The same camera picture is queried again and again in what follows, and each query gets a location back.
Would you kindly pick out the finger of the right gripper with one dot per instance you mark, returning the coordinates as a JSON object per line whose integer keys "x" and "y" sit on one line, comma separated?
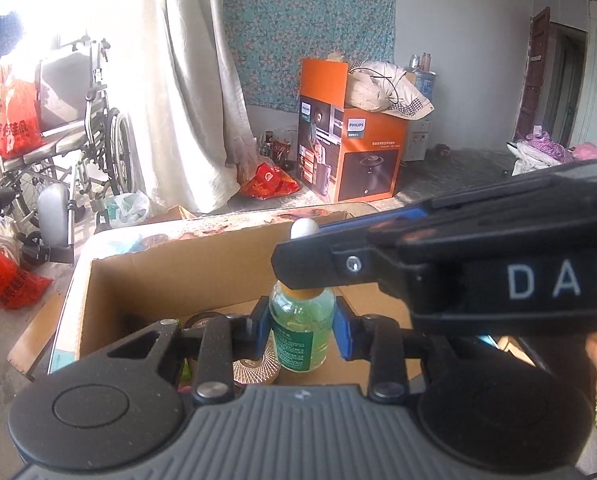
{"x": 364, "y": 222}
{"x": 309, "y": 264}

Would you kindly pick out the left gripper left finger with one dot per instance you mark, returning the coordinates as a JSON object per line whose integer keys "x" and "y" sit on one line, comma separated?
{"x": 217, "y": 345}

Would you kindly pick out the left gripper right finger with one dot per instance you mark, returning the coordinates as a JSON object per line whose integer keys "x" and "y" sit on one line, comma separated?
{"x": 383, "y": 344}

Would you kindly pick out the black electrical tape roll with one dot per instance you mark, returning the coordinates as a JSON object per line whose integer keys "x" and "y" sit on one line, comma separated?
{"x": 199, "y": 320}

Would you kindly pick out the gold lid black jar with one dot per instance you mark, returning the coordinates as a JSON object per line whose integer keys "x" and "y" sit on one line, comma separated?
{"x": 264, "y": 371}

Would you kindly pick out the green dropper bottle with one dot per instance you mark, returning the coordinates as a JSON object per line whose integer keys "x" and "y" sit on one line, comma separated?
{"x": 302, "y": 322}

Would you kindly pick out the green glue stick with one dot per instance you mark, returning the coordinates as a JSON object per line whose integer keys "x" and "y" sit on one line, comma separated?
{"x": 185, "y": 379}

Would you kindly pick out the orange Philips box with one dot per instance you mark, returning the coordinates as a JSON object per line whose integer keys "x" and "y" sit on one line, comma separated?
{"x": 344, "y": 153}

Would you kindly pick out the white quilted basket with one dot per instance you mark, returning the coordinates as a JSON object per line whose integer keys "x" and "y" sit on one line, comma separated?
{"x": 536, "y": 152}

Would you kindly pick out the open cardboard box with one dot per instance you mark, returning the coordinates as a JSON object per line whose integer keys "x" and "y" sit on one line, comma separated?
{"x": 225, "y": 272}

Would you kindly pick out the red snack bag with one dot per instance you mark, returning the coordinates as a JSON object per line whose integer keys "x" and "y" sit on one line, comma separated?
{"x": 269, "y": 181}

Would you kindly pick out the white cap on box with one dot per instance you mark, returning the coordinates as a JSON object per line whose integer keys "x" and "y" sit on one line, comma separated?
{"x": 381, "y": 87}

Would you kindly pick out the small wooden stool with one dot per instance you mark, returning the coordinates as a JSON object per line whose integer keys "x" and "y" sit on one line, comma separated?
{"x": 37, "y": 338}

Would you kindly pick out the white curtain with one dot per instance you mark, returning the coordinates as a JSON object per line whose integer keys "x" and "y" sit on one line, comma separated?
{"x": 190, "y": 120}

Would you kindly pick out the red bag on floor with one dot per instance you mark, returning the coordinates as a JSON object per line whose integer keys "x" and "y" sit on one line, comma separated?
{"x": 19, "y": 288}

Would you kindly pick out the wheelchair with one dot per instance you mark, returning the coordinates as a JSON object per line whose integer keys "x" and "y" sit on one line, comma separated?
{"x": 83, "y": 157}

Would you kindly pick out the red plastic bag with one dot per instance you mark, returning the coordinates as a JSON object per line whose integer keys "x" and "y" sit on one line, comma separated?
{"x": 19, "y": 124}

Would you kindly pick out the teal patterned wall cloth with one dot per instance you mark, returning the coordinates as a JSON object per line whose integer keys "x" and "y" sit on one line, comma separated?
{"x": 269, "y": 39}

